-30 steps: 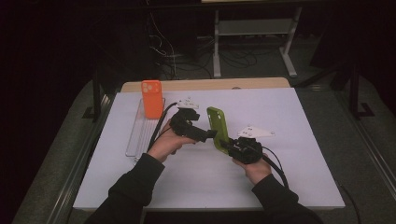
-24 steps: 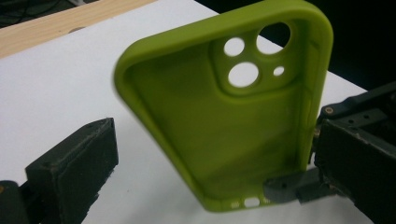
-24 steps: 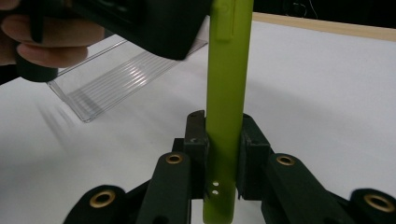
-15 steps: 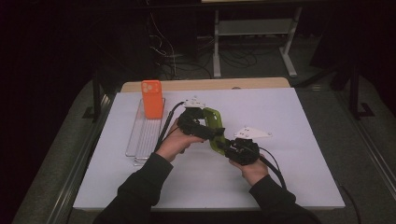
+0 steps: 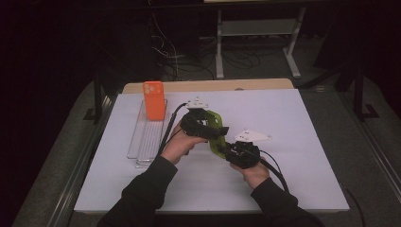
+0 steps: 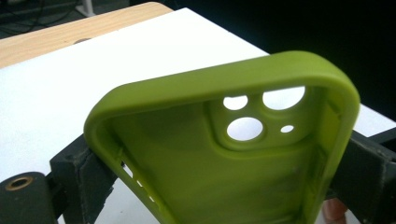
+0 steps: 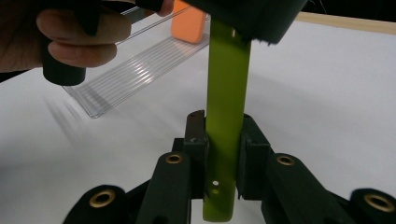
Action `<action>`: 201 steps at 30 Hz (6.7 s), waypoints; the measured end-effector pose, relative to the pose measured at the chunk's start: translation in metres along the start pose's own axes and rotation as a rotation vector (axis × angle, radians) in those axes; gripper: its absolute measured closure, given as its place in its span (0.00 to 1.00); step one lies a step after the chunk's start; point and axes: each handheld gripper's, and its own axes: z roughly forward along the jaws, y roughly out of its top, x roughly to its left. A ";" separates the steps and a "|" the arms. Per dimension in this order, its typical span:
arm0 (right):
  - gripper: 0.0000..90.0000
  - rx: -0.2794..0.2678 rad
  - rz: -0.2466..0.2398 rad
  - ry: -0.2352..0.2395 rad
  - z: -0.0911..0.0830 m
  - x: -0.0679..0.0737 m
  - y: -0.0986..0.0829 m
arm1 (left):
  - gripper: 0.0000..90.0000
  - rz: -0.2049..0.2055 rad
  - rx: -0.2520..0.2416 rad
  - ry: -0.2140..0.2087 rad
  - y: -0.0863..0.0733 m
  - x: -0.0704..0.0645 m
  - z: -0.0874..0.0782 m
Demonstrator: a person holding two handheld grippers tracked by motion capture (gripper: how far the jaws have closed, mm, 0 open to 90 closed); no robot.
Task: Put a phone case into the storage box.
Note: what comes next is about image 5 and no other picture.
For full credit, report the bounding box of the white metal desk frame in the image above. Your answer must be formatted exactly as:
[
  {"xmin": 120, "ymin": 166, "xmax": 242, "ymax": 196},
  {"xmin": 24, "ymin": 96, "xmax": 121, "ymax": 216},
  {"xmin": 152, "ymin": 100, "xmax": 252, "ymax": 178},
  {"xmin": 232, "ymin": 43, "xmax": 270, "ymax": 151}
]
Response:
[{"xmin": 216, "ymin": 6, "xmax": 306, "ymax": 79}]

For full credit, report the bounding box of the green cartoon phone case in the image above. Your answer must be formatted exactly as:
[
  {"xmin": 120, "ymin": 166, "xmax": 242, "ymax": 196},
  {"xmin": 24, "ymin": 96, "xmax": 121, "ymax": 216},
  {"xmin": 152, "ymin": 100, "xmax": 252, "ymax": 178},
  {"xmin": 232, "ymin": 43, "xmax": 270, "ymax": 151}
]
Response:
[{"xmin": 204, "ymin": 109, "xmax": 229, "ymax": 158}]

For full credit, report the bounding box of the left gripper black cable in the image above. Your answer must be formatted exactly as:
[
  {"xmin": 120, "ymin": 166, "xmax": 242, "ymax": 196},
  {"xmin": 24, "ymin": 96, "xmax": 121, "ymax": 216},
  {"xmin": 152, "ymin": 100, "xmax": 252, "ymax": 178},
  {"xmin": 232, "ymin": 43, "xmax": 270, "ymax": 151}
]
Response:
[{"xmin": 156, "ymin": 102, "xmax": 189, "ymax": 158}]

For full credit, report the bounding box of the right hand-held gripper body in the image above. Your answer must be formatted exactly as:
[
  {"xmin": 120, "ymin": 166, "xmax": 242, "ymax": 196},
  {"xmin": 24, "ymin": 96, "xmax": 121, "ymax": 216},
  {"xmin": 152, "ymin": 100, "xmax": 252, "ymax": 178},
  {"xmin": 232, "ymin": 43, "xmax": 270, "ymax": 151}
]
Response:
[{"xmin": 226, "ymin": 129, "xmax": 272, "ymax": 170}]

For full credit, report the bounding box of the orange phone case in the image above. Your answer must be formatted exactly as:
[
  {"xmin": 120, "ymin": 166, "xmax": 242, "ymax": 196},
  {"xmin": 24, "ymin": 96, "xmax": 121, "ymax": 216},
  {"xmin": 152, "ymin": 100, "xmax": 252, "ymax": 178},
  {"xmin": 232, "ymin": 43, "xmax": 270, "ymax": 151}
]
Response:
[{"xmin": 142, "ymin": 80, "xmax": 166, "ymax": 122}]

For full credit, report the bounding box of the person's left hand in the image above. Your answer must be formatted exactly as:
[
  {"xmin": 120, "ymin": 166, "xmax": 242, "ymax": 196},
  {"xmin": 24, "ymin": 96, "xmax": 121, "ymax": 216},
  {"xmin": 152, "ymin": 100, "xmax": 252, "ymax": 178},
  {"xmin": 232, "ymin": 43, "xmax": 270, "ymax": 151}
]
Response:
[{"xmin": 160, "ymin": 121, "xmax": 206, "ymax": 166}]

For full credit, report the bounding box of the thin black cable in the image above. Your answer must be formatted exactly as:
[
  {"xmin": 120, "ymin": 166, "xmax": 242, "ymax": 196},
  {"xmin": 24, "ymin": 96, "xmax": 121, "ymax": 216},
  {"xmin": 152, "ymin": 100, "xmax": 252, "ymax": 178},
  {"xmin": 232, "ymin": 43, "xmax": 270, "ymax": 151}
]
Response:
[{"xmin": 341, "ymin": 185, "xmax": 367, "ymax": 227}]

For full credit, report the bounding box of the person's right hand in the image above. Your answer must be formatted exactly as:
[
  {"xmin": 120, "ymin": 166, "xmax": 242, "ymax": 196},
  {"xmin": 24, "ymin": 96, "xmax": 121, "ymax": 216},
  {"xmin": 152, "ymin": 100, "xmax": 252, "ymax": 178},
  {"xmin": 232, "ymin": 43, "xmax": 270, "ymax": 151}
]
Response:
[{"xmin": 230, "ymin": 160, "xmax": 271, "ymax": 190}]

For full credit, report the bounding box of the tangle of black cables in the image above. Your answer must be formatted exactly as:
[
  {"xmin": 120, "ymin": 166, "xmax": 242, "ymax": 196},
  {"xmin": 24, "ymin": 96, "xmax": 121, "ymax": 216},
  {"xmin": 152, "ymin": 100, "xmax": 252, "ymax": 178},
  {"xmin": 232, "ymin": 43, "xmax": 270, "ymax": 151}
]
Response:
[{"xmin": 164, "ymin": 37, "xmax": 263, "ymax": 79}]

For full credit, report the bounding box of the dark metal stand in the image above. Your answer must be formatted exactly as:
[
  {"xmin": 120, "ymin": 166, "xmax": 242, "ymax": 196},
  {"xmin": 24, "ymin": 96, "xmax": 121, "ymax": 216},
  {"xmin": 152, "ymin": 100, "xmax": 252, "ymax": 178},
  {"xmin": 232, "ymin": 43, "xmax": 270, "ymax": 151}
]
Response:
[
  {"xmin": 353, "ymin": 62, "xmax": 381, "ymax": 122},
  {"xmin": 83, "ymin": 69, "xmax": 110, "ymax": 124}
]

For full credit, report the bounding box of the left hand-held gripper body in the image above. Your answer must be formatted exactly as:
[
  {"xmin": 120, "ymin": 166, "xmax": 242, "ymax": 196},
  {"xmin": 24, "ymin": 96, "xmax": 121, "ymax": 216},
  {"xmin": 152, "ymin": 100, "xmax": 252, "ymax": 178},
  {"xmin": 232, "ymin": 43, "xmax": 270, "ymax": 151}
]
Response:
[{"xmin": 180, "ymin": 96, "xmax": 219, "ymax": 140}]

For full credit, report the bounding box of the white cable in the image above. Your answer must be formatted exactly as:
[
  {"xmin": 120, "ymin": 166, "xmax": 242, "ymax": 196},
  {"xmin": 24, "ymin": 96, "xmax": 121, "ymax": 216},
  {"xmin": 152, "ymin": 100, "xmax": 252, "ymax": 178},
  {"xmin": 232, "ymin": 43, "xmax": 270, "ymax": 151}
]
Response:
[{"xmin": 150, "ymin": 12, "xmax": 182, "ymax": 79}]

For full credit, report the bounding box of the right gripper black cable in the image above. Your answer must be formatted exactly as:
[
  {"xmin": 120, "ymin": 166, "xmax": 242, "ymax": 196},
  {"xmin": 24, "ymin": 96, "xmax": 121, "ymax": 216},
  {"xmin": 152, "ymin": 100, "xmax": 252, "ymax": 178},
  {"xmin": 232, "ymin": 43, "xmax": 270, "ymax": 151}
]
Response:
[{"xmin": 258, "ymin": 149, "xmax": 290, "ymax": 193}]

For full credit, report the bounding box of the clear plastic rack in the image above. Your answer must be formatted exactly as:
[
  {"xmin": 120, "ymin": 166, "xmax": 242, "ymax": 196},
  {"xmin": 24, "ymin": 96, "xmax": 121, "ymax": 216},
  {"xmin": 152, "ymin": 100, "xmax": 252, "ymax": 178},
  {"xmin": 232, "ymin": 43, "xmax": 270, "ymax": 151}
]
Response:
[{"xmin": 126, "ymin": 98, "xmax": 170, "ymax": 168}]

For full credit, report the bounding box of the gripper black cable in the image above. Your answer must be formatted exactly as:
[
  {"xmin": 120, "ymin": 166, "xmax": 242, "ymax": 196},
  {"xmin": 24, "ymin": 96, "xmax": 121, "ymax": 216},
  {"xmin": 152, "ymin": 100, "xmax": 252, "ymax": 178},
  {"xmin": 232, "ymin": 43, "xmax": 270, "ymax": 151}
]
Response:
[
  {"xmin": 156, "ymin": 102, "xmax": 189, "ymax": 158},
  {"xmin": 258, "ymin": 149, "xmax": 290, "ymax": 193}
]

